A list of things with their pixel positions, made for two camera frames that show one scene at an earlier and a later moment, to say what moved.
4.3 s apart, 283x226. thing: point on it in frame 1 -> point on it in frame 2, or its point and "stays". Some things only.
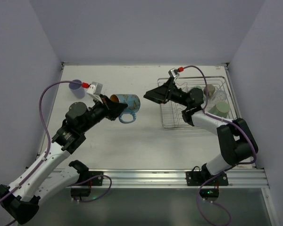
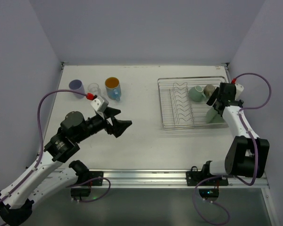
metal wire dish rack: [171, 116] stays
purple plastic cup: [77, 89] stays
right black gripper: [168, 90] -> [221, 103]
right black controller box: [209, 193] stays
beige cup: [211, 90] stays
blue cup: [129, 115] -> [113, 87]
